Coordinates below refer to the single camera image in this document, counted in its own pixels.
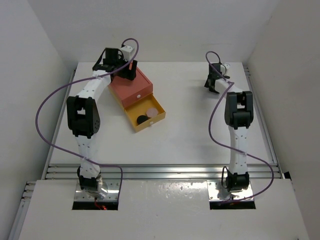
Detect coral and yellow drawer cabinet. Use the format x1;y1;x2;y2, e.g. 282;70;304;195
108;67;154;116

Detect yellow drawer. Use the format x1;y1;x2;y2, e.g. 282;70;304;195
124;93;166;133

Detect pink octagonal compact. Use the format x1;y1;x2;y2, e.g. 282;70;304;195
146;107;159;118

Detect black round compact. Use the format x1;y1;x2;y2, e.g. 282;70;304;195
136;115;149;125

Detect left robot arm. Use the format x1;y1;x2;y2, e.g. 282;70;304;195
66;44;137;199

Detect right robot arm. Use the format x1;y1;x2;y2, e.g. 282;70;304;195
205;62;254;194

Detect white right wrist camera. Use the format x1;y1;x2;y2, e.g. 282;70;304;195
220;62;230;76

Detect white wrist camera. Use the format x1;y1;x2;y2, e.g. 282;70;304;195
220;62;230;76
119;45;135;62

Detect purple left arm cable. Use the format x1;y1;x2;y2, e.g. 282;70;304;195
35;38;140;201

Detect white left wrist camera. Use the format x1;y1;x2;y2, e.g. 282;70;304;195
119;45;135;62

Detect aluminium table edge rail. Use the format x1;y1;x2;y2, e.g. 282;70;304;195
243;66;279;166

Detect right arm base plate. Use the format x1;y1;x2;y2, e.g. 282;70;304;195
207;179;254;203

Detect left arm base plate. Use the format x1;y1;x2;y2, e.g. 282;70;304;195
73;179;120;203

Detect front aluminium rail frame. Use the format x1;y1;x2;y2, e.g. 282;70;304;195
42;163;283;180

